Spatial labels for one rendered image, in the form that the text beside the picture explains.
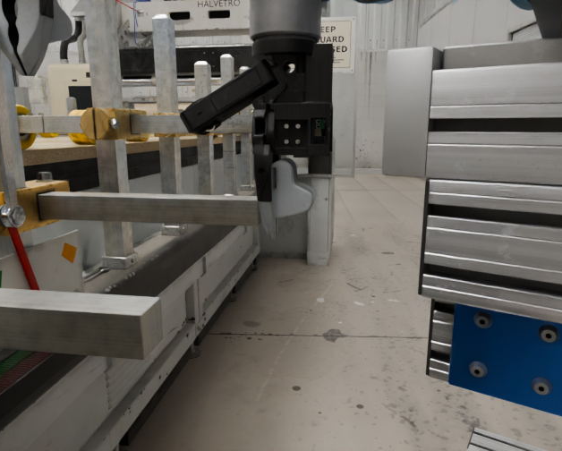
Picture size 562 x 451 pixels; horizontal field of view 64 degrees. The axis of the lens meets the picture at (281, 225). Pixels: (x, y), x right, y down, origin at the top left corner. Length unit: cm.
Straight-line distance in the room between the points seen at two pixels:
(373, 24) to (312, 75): 924
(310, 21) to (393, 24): 928
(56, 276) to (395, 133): 47
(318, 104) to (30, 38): 26
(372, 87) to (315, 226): 668
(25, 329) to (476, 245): 30
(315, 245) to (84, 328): 285
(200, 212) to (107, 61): 36
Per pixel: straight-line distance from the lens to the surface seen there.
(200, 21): 353
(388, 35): 971
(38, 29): 47
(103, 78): 80
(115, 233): 81
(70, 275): 68
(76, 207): 59
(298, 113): 47
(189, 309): 187
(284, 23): 48
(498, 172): 33
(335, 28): 304
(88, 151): 110
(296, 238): 324
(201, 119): 50
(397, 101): 34
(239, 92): 49
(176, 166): 103
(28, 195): 60
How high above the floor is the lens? 94
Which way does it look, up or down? 12 degrees down
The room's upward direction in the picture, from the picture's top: straight up
